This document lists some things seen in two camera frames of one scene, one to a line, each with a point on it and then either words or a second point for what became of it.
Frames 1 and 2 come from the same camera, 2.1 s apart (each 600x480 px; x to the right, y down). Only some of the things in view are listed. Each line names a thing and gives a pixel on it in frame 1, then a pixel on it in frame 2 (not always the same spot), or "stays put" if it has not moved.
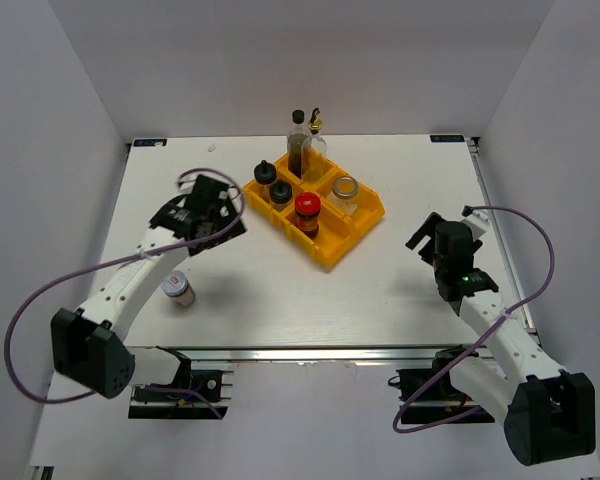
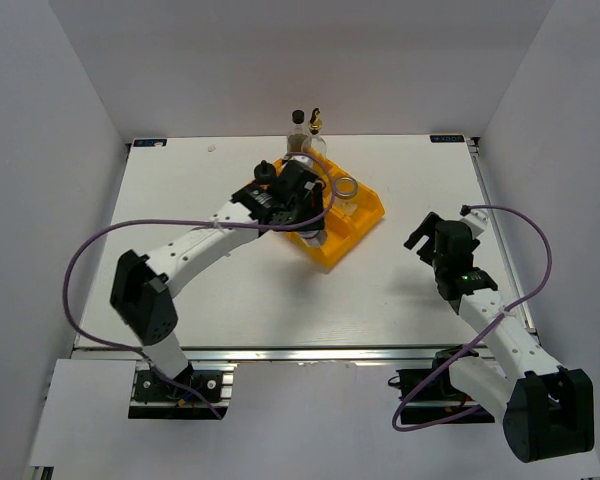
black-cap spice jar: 265,173 stays put
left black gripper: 237,229 -> 316,198
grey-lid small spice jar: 175,285 -> 314,238
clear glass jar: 345,190 stays put
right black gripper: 429,229 stays put
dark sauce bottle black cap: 297,144 stays put
